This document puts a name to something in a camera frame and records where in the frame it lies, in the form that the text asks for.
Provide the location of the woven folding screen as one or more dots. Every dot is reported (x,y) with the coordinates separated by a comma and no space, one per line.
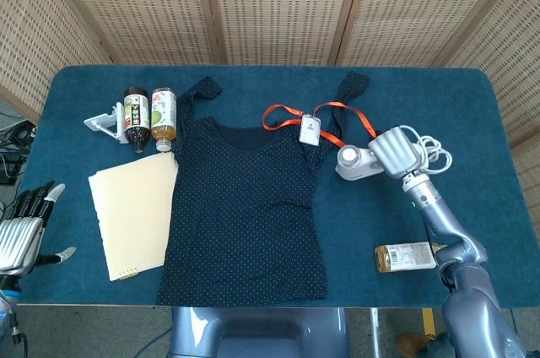
(278,7)

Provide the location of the cream folder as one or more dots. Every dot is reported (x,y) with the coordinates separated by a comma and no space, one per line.
(135,214)

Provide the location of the dark tea bottle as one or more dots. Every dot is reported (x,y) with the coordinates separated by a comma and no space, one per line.
(136,117)

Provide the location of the amber bottle white label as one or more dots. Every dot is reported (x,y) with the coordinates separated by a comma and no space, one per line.
(401,257)

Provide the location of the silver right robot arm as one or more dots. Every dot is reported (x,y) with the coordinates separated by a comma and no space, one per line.
(464,273)

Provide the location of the white handheld garment steamer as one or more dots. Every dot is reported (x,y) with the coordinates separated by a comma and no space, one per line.
(354,164)

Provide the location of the blue-grey robot torso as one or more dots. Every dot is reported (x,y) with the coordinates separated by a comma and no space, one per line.
(253,332)

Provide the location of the metal table leg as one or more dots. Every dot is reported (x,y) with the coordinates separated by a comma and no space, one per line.
(374,332)

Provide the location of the navy polka dot shirt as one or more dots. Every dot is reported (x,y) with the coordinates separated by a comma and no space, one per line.
(240,214)

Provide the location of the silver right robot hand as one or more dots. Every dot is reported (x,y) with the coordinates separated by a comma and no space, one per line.
(394,151)

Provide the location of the amber tea bottle green label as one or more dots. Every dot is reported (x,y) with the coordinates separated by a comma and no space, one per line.
(163,117)

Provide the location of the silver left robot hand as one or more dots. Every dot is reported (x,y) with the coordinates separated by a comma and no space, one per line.
(21,240)

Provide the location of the white plastic bracket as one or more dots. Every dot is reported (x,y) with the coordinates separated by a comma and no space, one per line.
(101,123)

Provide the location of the clear ID badge holder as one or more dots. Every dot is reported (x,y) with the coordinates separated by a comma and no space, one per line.
(310,130)

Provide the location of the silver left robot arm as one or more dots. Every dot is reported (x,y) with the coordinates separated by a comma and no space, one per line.
(6,294)

